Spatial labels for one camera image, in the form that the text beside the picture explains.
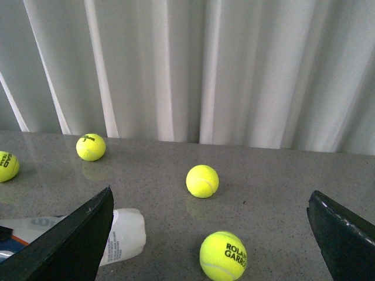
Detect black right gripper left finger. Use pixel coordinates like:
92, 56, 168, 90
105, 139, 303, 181
1, 187, 114, 280

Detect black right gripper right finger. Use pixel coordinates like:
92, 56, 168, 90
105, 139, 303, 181
306, 190, 374, 280

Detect clear Wilson tennis ball can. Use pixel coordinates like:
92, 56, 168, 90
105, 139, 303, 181
1, 208, 146, 266

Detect Wilson 3 tennis ball far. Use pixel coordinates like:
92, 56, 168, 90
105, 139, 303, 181
76, 133, 106, 162

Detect Head Team tennis ball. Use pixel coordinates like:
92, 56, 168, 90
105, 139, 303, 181
0, 151, 19, 183

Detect Roland Garros tennis ball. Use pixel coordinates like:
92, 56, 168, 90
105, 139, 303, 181
199, 231, 247, 280

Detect plain yellow tennis ball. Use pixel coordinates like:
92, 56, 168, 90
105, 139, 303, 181
186, 165, 219, 198

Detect white pleated curtain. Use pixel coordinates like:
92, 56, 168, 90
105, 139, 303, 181
1, 1, 374, 155

